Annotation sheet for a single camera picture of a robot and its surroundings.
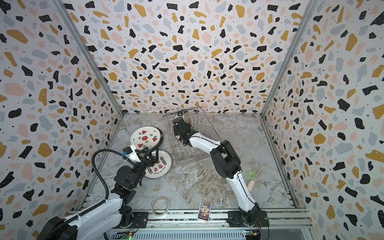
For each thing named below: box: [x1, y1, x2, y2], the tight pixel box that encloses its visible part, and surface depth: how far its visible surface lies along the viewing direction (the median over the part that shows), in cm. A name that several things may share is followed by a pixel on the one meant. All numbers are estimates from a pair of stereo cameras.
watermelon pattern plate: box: [130, 126, 164, 151], surface depth 105 cm
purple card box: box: [197, 200, 212, 222], surface depth 77 cm
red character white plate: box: [144, 149, 173, 180], surface depth 92 cm
